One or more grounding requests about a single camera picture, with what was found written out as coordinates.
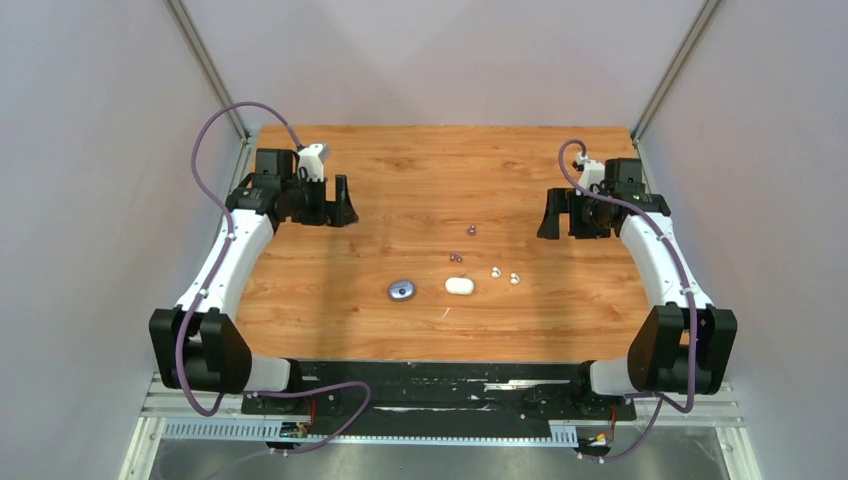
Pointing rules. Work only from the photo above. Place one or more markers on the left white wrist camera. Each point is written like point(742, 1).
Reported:
point(311, 160)

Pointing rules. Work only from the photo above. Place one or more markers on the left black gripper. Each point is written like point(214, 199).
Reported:
point(330, 213)

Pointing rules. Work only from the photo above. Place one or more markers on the purple earbud charging case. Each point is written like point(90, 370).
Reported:
point(401, 290)

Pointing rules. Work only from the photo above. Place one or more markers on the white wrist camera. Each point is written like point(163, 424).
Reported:
point(592, 172)
point(311, 160)

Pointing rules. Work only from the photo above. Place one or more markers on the white earbud charging case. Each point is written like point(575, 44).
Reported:
point(461, 286)

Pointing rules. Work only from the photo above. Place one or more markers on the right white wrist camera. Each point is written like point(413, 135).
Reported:
point(592, 172)

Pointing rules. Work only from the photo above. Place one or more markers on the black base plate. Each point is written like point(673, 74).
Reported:
point(430, 397)

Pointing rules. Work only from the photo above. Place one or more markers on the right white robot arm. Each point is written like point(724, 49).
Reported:
point(684, 345)

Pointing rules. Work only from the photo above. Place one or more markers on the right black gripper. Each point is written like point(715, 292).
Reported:
point(561, 200)

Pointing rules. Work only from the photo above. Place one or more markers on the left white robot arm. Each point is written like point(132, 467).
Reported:
point(197, 341)

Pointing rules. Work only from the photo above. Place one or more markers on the aluminium frame rail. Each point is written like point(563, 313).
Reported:
point(166, 413)

